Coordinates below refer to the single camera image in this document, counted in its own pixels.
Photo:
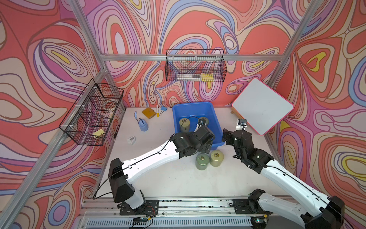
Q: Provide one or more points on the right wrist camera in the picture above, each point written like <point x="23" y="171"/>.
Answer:
<point x="241" y="125"/>

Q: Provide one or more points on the yellow box in basket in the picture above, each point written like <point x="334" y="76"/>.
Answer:
<point x="207" y="77"/>

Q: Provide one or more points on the yellow sticky note pad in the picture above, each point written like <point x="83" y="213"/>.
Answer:
<point x="149" y="113"/>

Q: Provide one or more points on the black wire basket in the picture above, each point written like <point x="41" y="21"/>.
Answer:
<point x="188" y="64"/>
<point x="94" y="109"/>

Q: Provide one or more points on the white marker pen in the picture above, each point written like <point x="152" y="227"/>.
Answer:
<point x="157" y="110"/>

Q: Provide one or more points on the black wire basket back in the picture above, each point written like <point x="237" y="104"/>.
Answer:
<point x="188" y="64"/>

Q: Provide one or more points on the pale yellow tea canister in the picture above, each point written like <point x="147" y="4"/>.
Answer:
<point x="184" y="125"/>

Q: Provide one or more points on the olive green tea canister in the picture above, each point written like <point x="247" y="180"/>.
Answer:
<point x="203" y="121"/>

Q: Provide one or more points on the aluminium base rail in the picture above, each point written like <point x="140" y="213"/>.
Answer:
<point x="180" y="213"/>

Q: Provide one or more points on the black wire basket left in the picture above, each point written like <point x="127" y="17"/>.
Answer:
<point x="94" y="109"/>

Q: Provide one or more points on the blue plastic basket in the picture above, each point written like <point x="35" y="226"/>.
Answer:
<point x="193" y="111"/>

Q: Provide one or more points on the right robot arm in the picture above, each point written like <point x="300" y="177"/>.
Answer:
<point x="312" y="210"/>

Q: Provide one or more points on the blue binder clip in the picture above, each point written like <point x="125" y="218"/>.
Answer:
<point x="163" y="109"/>

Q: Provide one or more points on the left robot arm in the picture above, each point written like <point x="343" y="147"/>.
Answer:
<point x="122" y="175"/>

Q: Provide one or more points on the yellow-green tea canister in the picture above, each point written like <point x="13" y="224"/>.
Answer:
<point x="216" y="158"/>

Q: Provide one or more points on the white board pink frame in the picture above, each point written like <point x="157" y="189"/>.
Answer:
<point x="261" y="106"/>

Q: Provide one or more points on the dark green tea canister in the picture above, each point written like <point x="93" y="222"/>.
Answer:
<point x="202" y="161"/>

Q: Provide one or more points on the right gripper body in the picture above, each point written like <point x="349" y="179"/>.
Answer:
<point x="230" y="141"/>

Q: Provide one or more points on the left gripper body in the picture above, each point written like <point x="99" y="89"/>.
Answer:
<point x="206" y="148"/>

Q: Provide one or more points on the small white object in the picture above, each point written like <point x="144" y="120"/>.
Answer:
<point x="131" y="140"/>

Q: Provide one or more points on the yellow sponge in basket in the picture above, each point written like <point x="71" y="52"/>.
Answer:
<point x="99" y="133"/>

